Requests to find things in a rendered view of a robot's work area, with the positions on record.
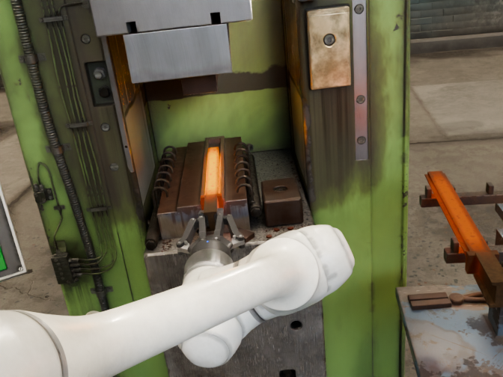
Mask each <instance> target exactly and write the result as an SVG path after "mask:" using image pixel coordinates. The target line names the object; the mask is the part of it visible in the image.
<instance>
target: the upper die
mask: <svg viewBox="0 0 503 377"><path fill-rule="evenodd" d="M123 39H124V45H125V50H126V57H127V61H128V65H129V73H130V77H131V81H132V83H133V84H135V83H142V82H155V81H162V80H169V79H182V78H189V77H196V76H209V75H216V74H223V73H232V61H231V41H230V33H229V26H228V23H222V24H221V19H220V12H217V13H213V21H212V25H202V26H195V27H188V28H176V29H168V30H161V31H149V32H141V33H138V32H137V28H136V27H134V29H133V30H131V32H130V33H128V34H123Z"/></svg>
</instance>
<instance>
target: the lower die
mask: <svg viewBox="0 0 503 377"><path fill-rule="evenodd" d="M217 138H221V161H220V193H222V201H223V207H224V215H225V216H226V215H227V214H232V216H233V219H234V222H235V224H236V226H237V229H238V228H242V229H244V230H250V220H249V205H248V197H247V189H246V186H242V187H240V189H239V192H238V193H236V188H237V186H238V185H239V184H241V183H246V179H245V178H242V179H240V180H239V181H238V184H235V182H236V179H237V177H235V173H236V171H237V170H238V169H239V168H244V167H245V165H244V164H243V163H242V164H239V165H238V166H237V169H236V170H235V169H234V167H235V164H236V163H238V162H239V161H244V158H243V157H239V158H238V159H237V162H234V159H235V158H236V156H234V152H235V150H234V145H235V144H236V143H239V142H242V139H241V137H234V138H225V137H224V136H217V137H210V138H205V141H200V142H193V143H188V145H187V147H176V149H177V154H176V155H175V156H176V159H177V160H176V161H174V157H173V156H172V155H171V159H173V161H174V164H175V167H174V168H173V166H172V163H171V161H170V162H169V165H170V166H171V167H172V168H173V171H174V173H171V170H170V168H168V171H167V172H169V173H170V175H171V178H172V181H171V182H170V181H169V177H168V175H167V174H166V178H165V179H166V180H167V181H169V183H170V188H168V185H167V183H166V182H165V183H164V186H163V187H165V188H166V189H167V190H168V195H169V196H168V197H166V195H165V191H164V190H162V196H161V199H160V202H159V208H158V212H157V218H158V222H159V229H160V233H161V237H162V239H173V238H180V237H182V236H183V233H184V231H185V229H186V226H187V224H188V223H189V219H190V218H195V219H198V213H199V212H200V210H202V207H201V195H205V184H206V173H207V153H208V142H209V140H210V139H217ZM242 175H246V173H245V171H240V172H239V173H238V177H239V176H242Z"/></svg>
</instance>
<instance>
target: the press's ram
mask: <svg viewBox="0 0 503 377"><path fill-rule="evenodd" d="M89 4H90V7H91V14H92V18H93V21H94V28H95V32H96V36H97V37H107V36H114V35H121V34H128V33H130V32H131V30H133V29H134V27H136V28H137V32H138V33H141V32H149V31H161V30H168V29H176V28H188V27H195V26H202V25H212V21H213V13H217V12H220V19H221V24H222V23H230V22H243V21H250V20H252V3H251V0H89Z"/></svg>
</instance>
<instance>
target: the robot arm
mask: <svg viewBox="0 0 503 377"><path fill-rule="evenodd" d="M214 219H215V225H216V229H215V230H214V235H212V236H207V231H206V227H209V222H208V217H207V215H204V211H203V210H200V212H199V213H198V219H195V218H190V219H189V223H188V224H187V226H186V229H185V231H184V233H183V236H182V238H181V239H180V240H179V241H178V242H177V243H176V246H177V253H178V255H183V254H185V253H187V254H189V259H188V260H187V261H186V265H185V268H184V276H183V285H182V286H178V287H175V288H173V289H170V290H167V291H164V292H161V293H158V294H155V295H152V296H149V297H147V298H143V299H141V300H138V301H134V302H132V303H129V304H125V305H123V306H120V307H116V308H113V309H111V310H106V311H103V312H100V313H94V314H90V315H86V316H59V315H51V314H44V313H35V312H30V311H25V310H0V377H112V376H115V375H117V374H118V373H121V372H123V371H124V370H127V369H129V368H130V367H133V366H135V365H136V364H139V363H141V362H143V361H146V360H147V359H149V358H152V357H153V356H155V355H158V354H160V353H162V352H164V351H166V350H168V349H170V348H172V347H174V346H176V345H178V346H179V348H180V349H181V350H182V352H183V353H184V355H185V356H186V357H187V358H188V359H189V360H190V362H192V363H193V364H194V365H196V366H199V367H205V368H214V367H219V366H221V365H223V364H225V363H227V362H228V361H229V360H230V358H231V357H232V356H233V354H234V353H235V351H236V350H237V349H238V347H239V345H240V343H241V340H242V339H243V338H244V337H245V336H246V335H247V334H248V333H249V332H250V331H251V330H252V329H254V328H255V327H256V326H258V325H259V324H261V323H262V322H265V321H267V320H269V319H272V318H274V317H277V316H286V315H289V314H292V313H295V312H297V311H300V310H302V309H304V308H307V307H309V306H311V305H313V304H315V303H317V302H318V301H320V300H322V299H323V298H324V297H325V296H327V295H329V294H331V293H332V292H334V291H335V290H337V289H338V288H339V287H340V286H341V285H342V284H344V282H345V281H346V280H347V279H348V278H349V277H350V275H351V274H352V273H353V267H354V265H355V260H354V257H353V254H352V251H351V250H350V247H349V245H348V244H347V241H346V239H345V238H344V235H343V234H342V232H341V231H340V230H339V229H337V228H334V227H332V226H330V225H322V224H321V225H312V226H307V227H303V228H300V229H298V230H291V231H288V232H286V233H282V234H281V235H279V236H276V237H274V238H272V239H270V240H268V241H266V242H264V243H263V244H261V245H259V246H257V247H256V248H255V249H254V250H252V251H251V253H250V254H249V255H248V256H246V257H244V258H242V259H241V260H238V261H236V262H235V263H234V261H233V260H232V259H231V254H232V253H233V251H234V248H236V247H238V248H244V247H245V240H244V235H243V234H241V233H240V232H239V231H238V229H237V226H236V224H235V222H234V219H233V216H232V214H227V215H226V216H225V215H224V210H223V208H219V202H218V198H217V210H216V214H214ZM225 224H226V225H227V226H228V229H229V231H230V234H231V237H232V242H231V241H229V240H227V239H226V238H225V237H223V233H224V227H225ZM197 228H199V239H197V240H196V241H195V242H193V243H192V240H193V238H194V236H195V233H196V231H197Z"/></svg>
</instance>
